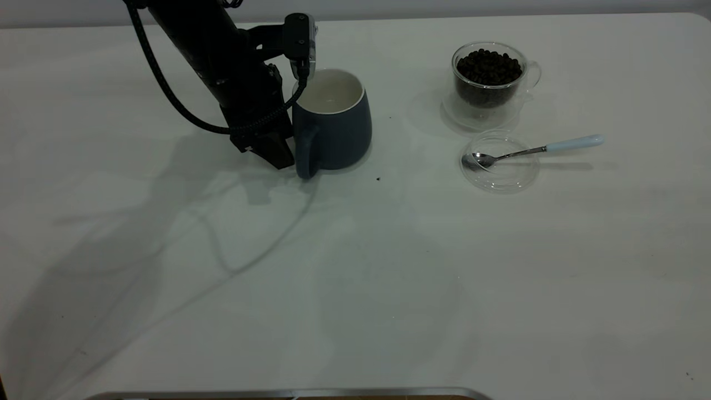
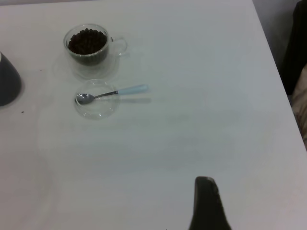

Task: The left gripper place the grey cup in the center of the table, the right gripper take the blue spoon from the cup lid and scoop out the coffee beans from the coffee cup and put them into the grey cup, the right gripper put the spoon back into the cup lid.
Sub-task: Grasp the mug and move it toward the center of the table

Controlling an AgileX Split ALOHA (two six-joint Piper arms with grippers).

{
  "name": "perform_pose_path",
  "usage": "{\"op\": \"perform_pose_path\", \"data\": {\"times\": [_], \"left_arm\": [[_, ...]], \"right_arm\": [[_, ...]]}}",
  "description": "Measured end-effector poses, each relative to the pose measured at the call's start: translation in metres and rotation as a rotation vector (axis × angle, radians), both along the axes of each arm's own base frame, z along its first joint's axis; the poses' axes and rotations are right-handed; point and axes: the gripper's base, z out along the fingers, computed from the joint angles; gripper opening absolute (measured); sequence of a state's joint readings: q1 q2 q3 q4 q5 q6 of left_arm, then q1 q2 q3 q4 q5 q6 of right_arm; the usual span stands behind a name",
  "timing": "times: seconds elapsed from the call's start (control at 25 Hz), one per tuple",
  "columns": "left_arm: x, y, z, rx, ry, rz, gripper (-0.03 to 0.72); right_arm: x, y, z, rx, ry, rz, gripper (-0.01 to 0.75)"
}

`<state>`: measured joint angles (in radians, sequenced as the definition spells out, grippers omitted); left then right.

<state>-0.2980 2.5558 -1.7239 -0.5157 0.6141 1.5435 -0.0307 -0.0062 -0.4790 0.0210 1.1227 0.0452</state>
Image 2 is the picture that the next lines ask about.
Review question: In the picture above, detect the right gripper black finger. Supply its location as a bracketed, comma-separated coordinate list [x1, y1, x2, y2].
[187, 176, 234, 230]

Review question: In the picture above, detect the metal spoon light blue handle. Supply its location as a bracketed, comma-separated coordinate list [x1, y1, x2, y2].
[74, 84, 149, 105]

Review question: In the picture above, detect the dark grey ceramic mug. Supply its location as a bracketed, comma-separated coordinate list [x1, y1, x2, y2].
[0, 51, 24, 107]

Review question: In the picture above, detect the clear glass lid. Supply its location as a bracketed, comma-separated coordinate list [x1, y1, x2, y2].
[73, 79, 120, 121]

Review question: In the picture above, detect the dark coffee beans pile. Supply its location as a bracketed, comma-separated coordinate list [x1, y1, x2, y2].
[68, 28, 108, 66]

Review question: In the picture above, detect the clear glass saucer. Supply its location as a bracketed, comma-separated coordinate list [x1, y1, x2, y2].
[53, 56, 120, 80]

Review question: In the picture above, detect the black fabric item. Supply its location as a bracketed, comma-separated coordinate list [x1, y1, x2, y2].
[282, 0, 307, 96]

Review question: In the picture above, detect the clear glass handled cup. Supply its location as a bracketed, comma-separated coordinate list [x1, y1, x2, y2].
[63, 23, 128, 67]

